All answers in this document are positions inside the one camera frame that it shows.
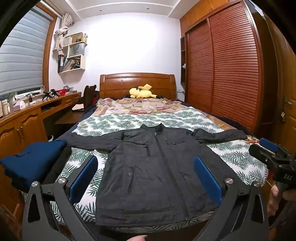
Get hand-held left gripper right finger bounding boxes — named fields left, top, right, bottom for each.
left=192, top=156, right=270, bottom=241

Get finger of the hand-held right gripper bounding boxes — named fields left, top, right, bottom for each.
left=259, top=138, right=279, bottom=153
left=248, top=144, right=276, bottom=164

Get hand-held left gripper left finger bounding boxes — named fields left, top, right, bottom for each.
left=22, top=155, right=102, bottom=241

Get dark grey jacket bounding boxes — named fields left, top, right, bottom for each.
left=66, top=123, right=248, bottom=227

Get person's right hand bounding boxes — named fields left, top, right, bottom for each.
left=267, top=184, right=296, bottom=223

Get blue folded garment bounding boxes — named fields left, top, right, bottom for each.
left=0, top=140, right=68, bottom=193

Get wooden door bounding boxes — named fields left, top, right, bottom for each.
left=252, top=11, right=296, bottom=153

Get leaf print bed sheet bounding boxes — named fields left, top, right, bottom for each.
left=50, top=108, right=269, bottom=232

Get wooden desk with cabinets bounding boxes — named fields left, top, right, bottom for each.
left=0, top=91, right=84, bottom=232

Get dark wooden chair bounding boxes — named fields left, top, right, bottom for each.
left=80, top=85, right=97, bottom=110

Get wooden louvred wardrobe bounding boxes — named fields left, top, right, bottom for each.
left=179, top=0, right=264, bottom=139

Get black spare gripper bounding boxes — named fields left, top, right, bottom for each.
left=42, top=88, right=59, bottom=102

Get floral blanket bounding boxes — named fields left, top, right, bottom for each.
left=94, top=97, right=262, bottom=144

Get pink tissue box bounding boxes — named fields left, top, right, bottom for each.
left=13, top=101, right=26, bottom=112

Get yellow plush toy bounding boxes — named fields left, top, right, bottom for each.
left=129, top=84, right=156, bottom=99

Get wooden bed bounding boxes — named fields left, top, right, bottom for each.
left=46, top=73, right=271, bottom=233

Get white paper bag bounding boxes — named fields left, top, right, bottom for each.
left=69, top=43, right=87, bottom=57

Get grey window blind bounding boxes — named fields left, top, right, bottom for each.
left=0, top=6, right=53, bottom=96

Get tied beige curtain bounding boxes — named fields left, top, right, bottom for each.
left=53, top=13, right=75, bottom=52

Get white wall shelf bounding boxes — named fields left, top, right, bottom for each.
left=57, top=32, right=89, bottom=74

